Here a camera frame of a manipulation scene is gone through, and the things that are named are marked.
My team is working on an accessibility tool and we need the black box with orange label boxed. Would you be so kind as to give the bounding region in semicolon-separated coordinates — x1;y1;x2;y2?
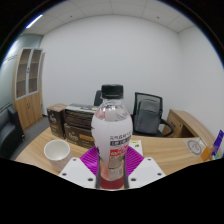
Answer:
63;122;96;150

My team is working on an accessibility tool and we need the black cardboard box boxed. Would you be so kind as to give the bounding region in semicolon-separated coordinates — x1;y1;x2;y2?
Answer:
64;103;100;130

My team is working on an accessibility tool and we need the clear drink bottle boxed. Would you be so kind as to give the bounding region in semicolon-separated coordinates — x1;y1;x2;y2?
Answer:
90;84;134;184

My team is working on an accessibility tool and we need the wooden side desk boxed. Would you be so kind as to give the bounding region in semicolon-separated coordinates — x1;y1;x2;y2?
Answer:
161;108;215;148

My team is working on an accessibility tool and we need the rectangular ceiling light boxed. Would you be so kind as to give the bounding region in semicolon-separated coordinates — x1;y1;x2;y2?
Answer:
25;13;44;30

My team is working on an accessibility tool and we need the white paper cup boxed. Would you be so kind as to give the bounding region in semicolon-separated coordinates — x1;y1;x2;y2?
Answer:
43;139;72;174

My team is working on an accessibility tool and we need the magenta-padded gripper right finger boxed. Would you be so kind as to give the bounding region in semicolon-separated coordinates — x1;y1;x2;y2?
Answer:
123;145;167;190

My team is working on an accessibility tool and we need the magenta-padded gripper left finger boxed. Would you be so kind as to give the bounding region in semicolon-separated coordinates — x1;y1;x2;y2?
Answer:
58;145;102;190

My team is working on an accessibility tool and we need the black mesh office chair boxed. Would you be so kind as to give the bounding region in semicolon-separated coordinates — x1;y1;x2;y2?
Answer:
131;91;175;138

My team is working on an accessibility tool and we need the purple card package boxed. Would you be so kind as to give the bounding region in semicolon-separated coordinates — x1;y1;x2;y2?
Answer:
211;129;224;158

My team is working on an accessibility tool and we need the dark sofa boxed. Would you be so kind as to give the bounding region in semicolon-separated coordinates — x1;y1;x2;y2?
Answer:
0;105;26;160

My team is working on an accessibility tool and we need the wooden shelf cabinet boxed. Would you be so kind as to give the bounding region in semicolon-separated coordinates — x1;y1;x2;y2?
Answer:
11;47;45;131

